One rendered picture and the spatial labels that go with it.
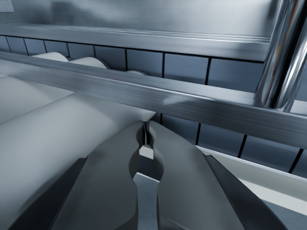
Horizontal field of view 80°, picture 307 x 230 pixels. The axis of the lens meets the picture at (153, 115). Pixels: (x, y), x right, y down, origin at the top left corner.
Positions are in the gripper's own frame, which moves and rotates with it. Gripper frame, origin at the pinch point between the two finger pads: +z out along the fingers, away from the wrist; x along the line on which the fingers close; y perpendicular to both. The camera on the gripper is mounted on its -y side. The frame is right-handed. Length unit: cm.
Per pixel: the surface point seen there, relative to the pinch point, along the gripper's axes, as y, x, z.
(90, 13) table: -6.4, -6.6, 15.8
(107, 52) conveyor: -3.2, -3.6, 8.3
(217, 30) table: -5.2, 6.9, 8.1
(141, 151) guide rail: 4.4, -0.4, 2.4
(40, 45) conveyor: -3.0, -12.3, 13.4
